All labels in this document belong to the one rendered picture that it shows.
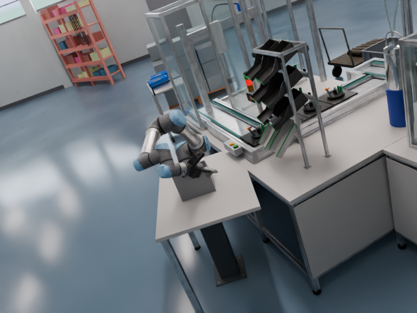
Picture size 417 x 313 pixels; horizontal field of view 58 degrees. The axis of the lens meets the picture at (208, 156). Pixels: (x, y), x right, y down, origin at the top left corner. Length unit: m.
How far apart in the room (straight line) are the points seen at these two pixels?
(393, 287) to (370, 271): 0.20
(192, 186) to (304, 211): 0.78
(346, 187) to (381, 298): 0.79
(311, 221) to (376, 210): 0.55
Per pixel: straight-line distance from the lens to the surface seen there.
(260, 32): 4.07
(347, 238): 2.85
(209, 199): 2.63
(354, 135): 2.92
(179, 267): 2.68
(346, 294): 2.96
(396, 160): 2.69
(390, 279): 3.03
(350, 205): 2.72
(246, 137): 3.02
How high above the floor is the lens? 2.27
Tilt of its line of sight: 26 degrees down
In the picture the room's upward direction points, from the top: 21 degrees counter-clockwise
